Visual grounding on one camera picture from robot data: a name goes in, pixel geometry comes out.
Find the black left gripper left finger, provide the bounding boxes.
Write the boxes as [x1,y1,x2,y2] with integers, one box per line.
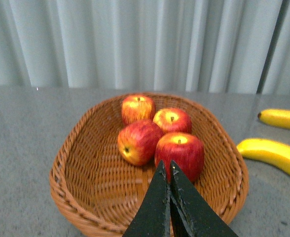
[123,161,170,237]

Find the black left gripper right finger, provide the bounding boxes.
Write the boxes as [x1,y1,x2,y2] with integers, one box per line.
[170,161,237,237]

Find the dark red apple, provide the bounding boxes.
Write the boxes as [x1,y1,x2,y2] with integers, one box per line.
[154,132,205,183]

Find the red apple sideways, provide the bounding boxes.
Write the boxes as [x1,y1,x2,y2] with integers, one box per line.
[117,119,164,166]

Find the yellow banana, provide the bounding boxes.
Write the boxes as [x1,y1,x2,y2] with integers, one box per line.
[257,109,290,130]
[237,138,290,176]

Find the brown wicker basket left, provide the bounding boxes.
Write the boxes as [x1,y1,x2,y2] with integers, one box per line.
[49,92,249,237]

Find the red apple yellow top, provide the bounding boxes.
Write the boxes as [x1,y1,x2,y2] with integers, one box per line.
[153,107,192,134]

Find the yellowish red apple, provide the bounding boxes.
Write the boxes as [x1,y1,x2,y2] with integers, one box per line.
[121,94,156,125]

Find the white curtain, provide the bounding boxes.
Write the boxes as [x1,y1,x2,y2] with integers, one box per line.
[0,0,290,95]

